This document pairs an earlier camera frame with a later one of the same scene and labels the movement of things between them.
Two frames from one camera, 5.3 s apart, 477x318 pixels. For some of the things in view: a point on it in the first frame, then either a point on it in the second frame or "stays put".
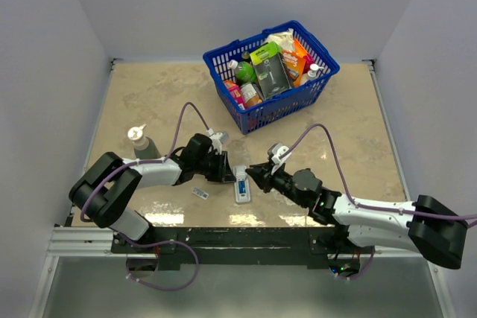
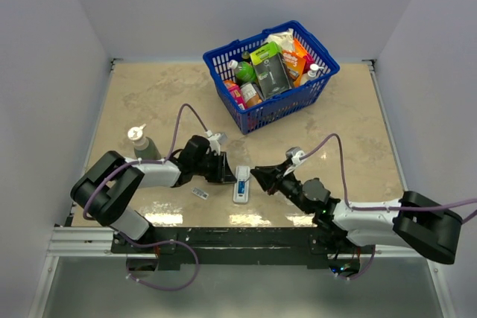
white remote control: (241, 189) stays put
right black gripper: (262, 176) stays put
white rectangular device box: (276, 150) → (295, 153)
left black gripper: (223, 172) stays put
